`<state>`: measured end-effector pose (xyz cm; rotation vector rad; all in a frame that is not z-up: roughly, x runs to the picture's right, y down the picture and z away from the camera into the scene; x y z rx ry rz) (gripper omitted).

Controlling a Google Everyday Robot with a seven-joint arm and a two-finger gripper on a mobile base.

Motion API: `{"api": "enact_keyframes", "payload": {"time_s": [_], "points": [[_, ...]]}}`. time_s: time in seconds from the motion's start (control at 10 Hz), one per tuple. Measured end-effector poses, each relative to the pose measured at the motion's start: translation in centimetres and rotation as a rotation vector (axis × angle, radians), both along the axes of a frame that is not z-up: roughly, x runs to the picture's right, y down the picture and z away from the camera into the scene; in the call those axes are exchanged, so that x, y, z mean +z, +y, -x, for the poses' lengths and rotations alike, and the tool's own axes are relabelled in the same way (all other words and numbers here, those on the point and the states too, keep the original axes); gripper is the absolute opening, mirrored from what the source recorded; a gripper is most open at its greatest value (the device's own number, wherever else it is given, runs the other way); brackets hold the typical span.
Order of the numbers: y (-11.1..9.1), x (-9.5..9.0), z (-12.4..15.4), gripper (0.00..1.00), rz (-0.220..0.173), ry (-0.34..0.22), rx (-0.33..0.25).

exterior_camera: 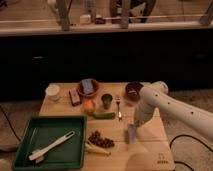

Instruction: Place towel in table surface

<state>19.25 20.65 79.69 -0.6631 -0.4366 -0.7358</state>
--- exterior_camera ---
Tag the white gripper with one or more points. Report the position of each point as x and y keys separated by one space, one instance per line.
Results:
x=140 y=117

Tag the white cup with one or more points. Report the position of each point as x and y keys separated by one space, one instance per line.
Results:
x=53 y=92

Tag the brown bread slice toy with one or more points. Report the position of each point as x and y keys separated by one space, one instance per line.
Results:
x=74 y=97

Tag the blue sponge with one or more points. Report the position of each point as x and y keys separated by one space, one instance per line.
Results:
x=87 y=86

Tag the orange fruit toy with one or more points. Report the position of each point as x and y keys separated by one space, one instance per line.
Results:
x=89 y=106

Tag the bunch of dark grapes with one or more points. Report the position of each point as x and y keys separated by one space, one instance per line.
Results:
x=98 y=140

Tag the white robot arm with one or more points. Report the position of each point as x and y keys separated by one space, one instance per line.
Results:
x=155 y=95

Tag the yellow banana toy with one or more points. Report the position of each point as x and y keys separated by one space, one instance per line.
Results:
x=95 y=149

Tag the dark red bowl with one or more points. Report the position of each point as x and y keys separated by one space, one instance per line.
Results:
x=132 y=90

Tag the green plastic tray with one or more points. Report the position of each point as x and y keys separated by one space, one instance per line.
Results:
x=42 y=131

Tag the silver fork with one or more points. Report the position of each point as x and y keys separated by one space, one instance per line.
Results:
x=117 y=99

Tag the light blue towel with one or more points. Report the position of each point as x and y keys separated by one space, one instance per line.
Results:
x=132 y=128

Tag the green cucumber toy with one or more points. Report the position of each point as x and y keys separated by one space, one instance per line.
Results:
x=104 y=116

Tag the small metal cup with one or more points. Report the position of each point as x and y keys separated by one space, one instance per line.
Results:
x=107 y=100

